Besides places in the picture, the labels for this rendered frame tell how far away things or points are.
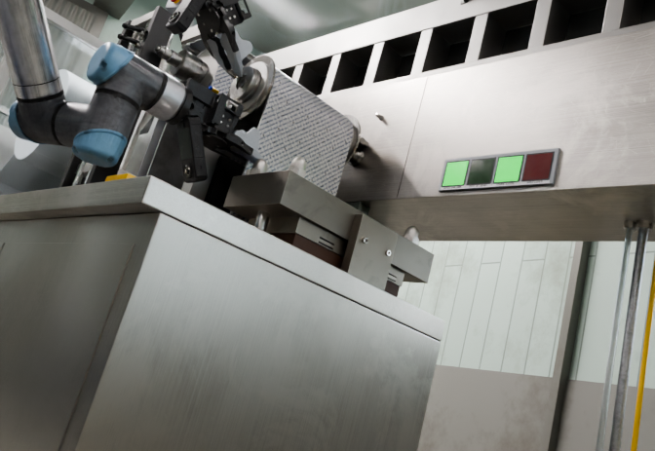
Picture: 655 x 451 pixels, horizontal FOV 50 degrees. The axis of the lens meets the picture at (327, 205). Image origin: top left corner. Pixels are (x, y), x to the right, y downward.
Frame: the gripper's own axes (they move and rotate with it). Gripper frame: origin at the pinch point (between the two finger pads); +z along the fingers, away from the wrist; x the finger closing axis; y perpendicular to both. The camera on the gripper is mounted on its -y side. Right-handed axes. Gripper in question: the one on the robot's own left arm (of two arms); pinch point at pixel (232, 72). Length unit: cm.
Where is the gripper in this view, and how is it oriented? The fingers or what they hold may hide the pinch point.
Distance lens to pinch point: 145.4
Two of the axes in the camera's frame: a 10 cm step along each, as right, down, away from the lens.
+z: 3.5, 8.9, 2.9
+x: -6.8, 0.3, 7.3
